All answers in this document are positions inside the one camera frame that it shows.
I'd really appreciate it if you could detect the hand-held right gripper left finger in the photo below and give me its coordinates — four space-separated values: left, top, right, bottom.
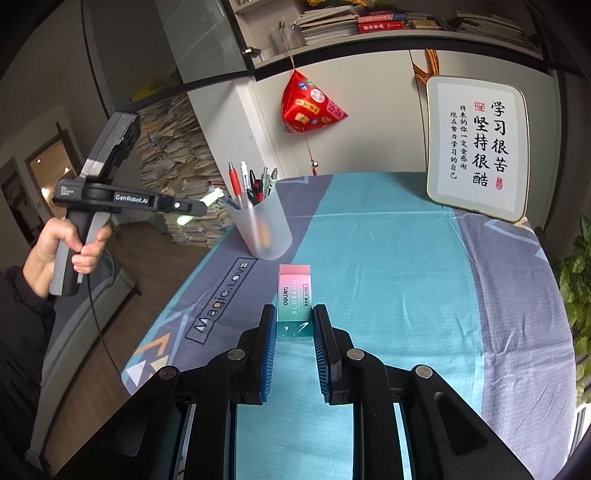
55 304 278 480

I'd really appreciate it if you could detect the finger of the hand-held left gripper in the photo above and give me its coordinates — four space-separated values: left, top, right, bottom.
157 196 207 217

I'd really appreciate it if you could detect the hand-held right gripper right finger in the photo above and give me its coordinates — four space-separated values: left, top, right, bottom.
311 304 536 480

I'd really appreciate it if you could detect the pale green white pen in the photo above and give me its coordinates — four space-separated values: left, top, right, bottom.
177 186 223 228

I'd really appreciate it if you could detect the thick red pen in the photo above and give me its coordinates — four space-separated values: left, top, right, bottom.
228 161 243 209

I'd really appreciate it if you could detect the pink and green eraser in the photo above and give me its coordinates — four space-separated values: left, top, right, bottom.
276 264 317 340

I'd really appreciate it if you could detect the black pen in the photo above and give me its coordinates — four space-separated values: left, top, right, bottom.
248 170 264 206

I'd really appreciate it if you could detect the translucent plastic pen cup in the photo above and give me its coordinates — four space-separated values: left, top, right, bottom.
225 189 293 260

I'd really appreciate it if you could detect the person's left forearm black sleeve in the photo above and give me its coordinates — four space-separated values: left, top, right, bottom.
0 265 58 462

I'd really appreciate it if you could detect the person's left hand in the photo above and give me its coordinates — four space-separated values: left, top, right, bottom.
23 216 113 298

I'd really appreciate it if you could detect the pile of books and papers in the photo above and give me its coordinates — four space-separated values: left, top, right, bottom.
136 92 236 250

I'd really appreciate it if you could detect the grey bed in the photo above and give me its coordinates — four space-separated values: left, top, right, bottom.
28 258 139 457

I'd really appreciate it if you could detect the red pyramid hanging ornament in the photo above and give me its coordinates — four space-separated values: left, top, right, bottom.
281 69 348 178

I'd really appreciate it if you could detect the glass cabinet door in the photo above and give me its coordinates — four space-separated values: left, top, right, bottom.
81 0 259 123

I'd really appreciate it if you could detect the clear plastic holder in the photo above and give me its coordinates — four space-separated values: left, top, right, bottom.
268 21 305 61

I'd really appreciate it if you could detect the stack of magazines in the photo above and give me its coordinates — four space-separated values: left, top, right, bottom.
298 7 360 46

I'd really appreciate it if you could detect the white bookshelf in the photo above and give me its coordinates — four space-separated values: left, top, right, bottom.
228 0 561 84

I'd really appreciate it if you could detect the framed calligraphy sign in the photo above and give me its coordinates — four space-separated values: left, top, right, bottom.
425 75 532 224

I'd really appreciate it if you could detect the green potted plant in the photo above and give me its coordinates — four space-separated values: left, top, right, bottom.
536 217 591 407

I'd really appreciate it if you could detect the stack of red books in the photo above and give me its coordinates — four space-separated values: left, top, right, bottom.
358 13 409 33

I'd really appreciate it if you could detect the medal with striped ribbon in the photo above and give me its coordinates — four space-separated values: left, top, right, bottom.
412 48 444 84

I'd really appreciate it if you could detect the small stack of brown books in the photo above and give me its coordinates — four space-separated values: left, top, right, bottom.
406 11 451 31

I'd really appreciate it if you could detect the wide stack of booklets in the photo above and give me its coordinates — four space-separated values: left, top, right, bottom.
445 11 527 47

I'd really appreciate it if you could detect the black cable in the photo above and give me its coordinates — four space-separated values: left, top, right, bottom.
85 251 134 398

